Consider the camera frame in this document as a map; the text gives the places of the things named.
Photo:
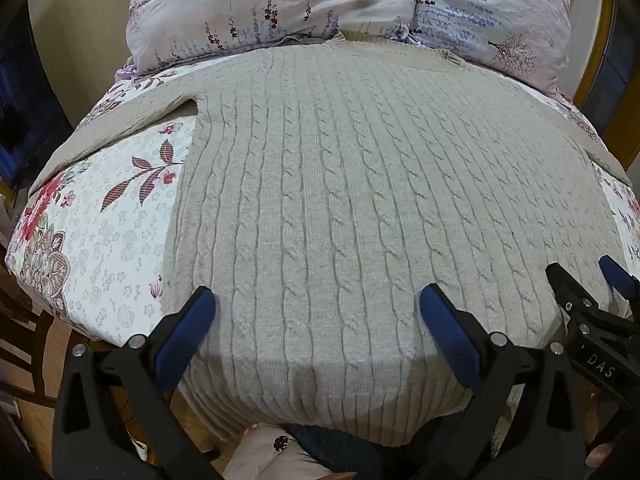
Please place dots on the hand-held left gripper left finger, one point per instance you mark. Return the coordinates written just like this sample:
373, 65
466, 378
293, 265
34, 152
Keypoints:
187, 330

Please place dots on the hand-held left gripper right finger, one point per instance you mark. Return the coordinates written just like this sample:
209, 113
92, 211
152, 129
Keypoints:
452, 335

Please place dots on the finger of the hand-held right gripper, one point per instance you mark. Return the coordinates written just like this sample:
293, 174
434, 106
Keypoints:
616, 272
567, 285

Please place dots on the person's right hand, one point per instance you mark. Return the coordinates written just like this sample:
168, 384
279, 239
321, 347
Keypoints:
600, 452

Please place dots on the floral bedsheet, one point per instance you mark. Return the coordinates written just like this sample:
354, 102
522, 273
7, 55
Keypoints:
100, 270

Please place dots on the person's dark blue trousers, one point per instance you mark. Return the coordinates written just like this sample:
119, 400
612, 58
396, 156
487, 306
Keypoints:
360, 460

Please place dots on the dark wooden chair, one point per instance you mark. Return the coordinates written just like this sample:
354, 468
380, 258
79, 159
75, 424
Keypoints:
25, 320

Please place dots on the dark screen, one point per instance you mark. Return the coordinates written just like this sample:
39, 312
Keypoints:
30, 110

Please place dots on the lavender print quilt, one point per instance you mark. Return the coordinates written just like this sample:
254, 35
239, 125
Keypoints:
225, 10

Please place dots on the yellow wooden frame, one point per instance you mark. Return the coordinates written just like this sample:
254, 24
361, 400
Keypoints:
606, 15

